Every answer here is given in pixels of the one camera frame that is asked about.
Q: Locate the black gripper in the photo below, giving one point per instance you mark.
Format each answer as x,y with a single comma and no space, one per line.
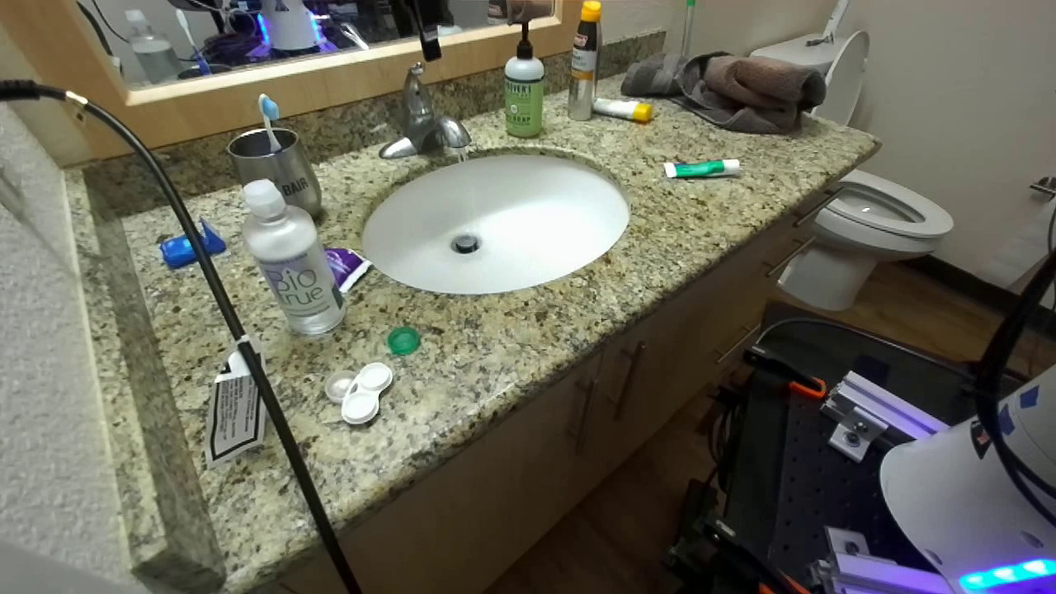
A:
421,13

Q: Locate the chrome sink faucet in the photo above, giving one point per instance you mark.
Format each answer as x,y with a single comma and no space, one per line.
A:
425,130

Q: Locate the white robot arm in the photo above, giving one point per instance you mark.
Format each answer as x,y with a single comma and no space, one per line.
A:
956,492

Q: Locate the green soap pump bottle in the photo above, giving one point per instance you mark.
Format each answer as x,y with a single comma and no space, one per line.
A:
522,89

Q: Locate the spray can orange cap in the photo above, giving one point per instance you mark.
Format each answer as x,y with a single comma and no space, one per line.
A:
585,50

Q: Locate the blue white toothbrush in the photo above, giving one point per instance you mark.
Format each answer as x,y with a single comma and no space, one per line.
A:
270,116

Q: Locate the white oval sink basin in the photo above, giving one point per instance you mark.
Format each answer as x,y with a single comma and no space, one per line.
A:
535,216

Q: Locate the chrome sink drain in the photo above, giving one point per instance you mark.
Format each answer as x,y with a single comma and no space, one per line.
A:
468,241

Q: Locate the grey metal cup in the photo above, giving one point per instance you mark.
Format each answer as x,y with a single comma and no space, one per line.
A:
281,160

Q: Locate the white tube yellow cap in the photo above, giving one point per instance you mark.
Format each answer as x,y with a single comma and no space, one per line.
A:
625,109

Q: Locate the purple packet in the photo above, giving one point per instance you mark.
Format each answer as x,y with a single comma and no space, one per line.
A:
348,269

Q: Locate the clear solution bottle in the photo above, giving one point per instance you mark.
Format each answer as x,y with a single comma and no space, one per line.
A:
293,260

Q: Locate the green white toothpaste tube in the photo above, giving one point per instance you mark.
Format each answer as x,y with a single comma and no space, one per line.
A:
706,168

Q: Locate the green round cap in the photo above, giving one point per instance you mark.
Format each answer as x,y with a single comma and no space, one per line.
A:
405,341

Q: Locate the brown folded towel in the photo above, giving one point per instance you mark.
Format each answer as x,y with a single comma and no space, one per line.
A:
742,94

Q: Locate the white toilet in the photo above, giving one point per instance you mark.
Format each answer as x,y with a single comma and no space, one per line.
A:
871,219

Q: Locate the wooden vanity cabinet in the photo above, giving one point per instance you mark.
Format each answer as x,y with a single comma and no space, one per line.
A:
453,434

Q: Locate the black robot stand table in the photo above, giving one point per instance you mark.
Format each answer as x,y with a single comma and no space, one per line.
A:
796,481

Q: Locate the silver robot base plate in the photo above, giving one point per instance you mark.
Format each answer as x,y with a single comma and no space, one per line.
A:
866,409

